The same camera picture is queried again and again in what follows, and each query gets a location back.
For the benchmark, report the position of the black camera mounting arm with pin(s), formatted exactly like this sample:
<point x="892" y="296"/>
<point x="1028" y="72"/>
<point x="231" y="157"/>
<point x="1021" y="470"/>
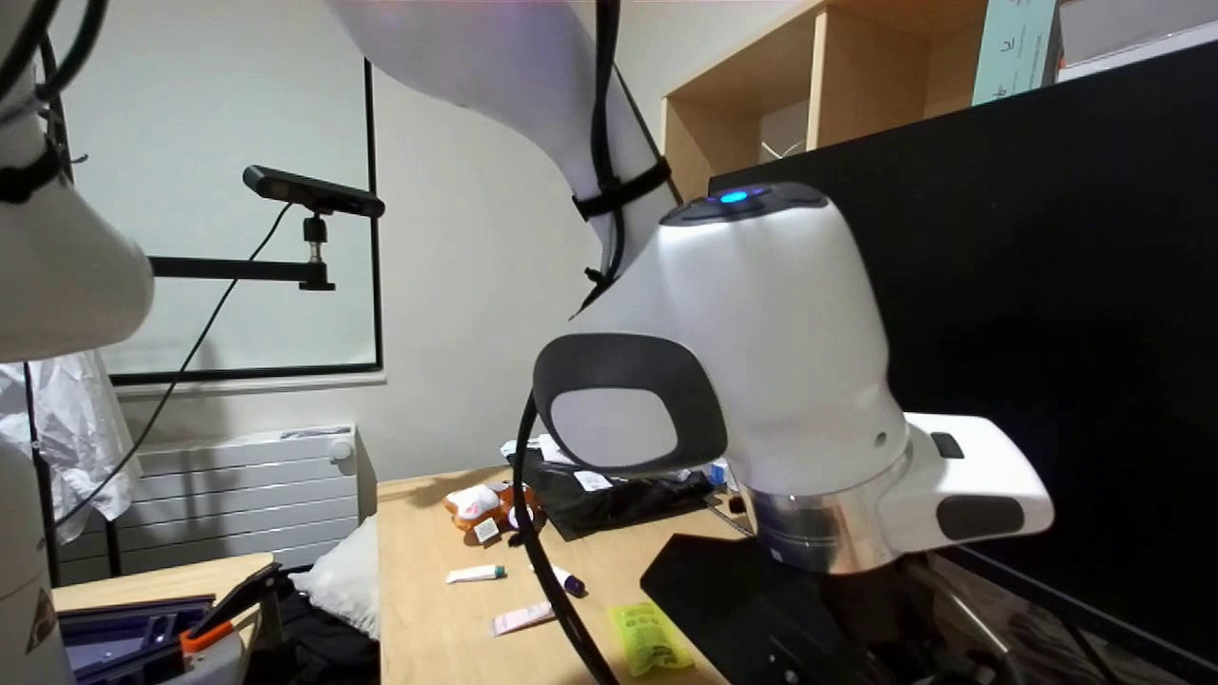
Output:
<point x="241" y="269"/>

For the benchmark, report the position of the black cloth purse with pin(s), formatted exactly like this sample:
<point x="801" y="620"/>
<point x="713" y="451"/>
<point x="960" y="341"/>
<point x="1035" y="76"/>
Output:
<point x="708" y="609"/>

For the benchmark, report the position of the black monitor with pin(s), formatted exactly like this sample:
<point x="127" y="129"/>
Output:
<point x="1080" y="252"/>

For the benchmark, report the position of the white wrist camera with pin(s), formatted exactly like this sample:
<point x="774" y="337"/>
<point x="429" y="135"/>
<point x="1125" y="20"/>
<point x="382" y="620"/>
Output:
<point x="977" y="478"/>

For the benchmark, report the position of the black bag white labels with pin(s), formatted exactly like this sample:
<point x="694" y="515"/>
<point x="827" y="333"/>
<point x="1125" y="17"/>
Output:
<point x="612" y="497"/>

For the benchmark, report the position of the white hanging cloth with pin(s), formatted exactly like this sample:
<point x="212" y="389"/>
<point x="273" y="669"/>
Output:
<point x="71" y="432"/>

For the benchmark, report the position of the crumpled clear plastic bag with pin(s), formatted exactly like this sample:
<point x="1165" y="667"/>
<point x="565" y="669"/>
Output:
<point x="343" y="576"/>

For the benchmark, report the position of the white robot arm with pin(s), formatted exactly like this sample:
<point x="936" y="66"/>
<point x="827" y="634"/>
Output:
<point x="787" y="329"/>

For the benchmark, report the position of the teal board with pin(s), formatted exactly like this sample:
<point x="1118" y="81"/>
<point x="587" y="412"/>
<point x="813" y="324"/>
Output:
<point x="1015" y="44"/>

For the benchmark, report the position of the grey tube red cap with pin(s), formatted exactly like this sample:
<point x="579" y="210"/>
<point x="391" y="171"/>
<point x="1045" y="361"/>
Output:
<point x="520" y="616"/>

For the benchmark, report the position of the white radiator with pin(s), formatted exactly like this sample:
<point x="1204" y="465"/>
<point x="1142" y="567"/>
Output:
<point x="241" y="497"/>

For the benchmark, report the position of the blue plastic tray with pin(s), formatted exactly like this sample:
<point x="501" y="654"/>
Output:
<point x="118" y="634"/>

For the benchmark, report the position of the white tube green cap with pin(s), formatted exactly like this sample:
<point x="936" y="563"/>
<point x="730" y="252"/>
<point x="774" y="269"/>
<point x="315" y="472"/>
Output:
<point x="473" y="576"/>

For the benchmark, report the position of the black framed whiteboard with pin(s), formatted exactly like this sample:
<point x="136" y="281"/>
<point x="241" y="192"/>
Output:
<point x="231" y="101"/>

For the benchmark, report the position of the small wooden side table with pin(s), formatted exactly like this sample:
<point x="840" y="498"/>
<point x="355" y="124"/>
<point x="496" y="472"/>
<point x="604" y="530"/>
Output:
<point x="137" y="581"/>

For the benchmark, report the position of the wooden shelf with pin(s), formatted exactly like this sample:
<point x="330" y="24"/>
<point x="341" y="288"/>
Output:
<point x="887" y="63"/>

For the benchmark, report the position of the black bar camera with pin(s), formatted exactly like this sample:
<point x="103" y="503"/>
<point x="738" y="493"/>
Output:
<point x="308" y="192"/>

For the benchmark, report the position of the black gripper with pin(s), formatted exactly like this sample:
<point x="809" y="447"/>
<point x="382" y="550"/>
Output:
<point x="861" y="630"/>

